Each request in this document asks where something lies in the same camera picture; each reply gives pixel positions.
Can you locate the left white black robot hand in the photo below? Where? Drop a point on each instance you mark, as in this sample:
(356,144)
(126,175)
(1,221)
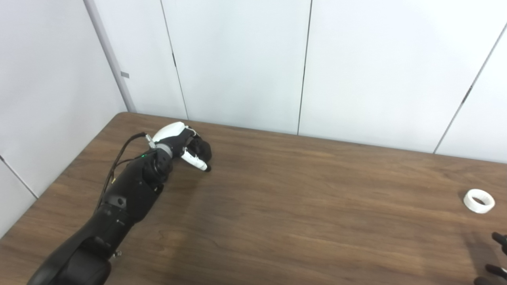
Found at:
(170,132)

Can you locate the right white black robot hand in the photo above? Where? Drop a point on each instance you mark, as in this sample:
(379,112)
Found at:
(504,277)

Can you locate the round black plastic part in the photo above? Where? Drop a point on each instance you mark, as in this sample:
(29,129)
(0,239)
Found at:
(202,149)

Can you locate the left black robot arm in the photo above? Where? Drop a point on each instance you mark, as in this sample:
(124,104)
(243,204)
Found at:
(119,209)

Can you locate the grey wall corner post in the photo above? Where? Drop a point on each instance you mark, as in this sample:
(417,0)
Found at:
(111,59)

